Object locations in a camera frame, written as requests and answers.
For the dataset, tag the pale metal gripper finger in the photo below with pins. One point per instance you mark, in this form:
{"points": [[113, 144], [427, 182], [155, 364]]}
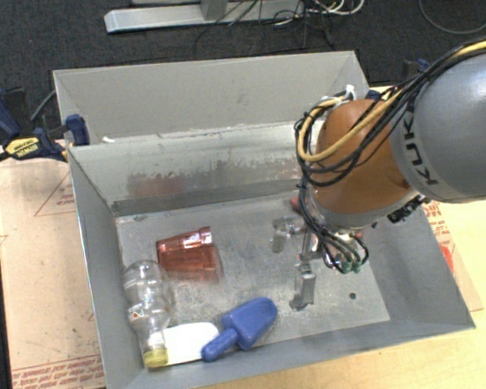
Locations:
{"points": [[282, 228], [305, 287]]}

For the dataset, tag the small red thing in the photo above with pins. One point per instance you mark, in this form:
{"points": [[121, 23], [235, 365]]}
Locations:
{"points": [[295, 206]]}

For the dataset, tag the blue plastic scoop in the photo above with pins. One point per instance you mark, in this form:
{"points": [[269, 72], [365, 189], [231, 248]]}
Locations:
{"points": [[248, 319]]}

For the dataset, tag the red translucent plastic cup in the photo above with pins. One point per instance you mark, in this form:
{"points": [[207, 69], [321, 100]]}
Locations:
{"points": [[189, 256]]}

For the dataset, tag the grey metal bin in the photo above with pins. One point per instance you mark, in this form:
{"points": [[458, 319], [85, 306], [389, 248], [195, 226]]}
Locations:
{"points": [[215, 105]]}

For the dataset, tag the clear plastic bottle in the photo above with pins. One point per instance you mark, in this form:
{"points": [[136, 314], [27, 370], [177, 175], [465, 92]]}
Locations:
{"points": [[146, 296]]}

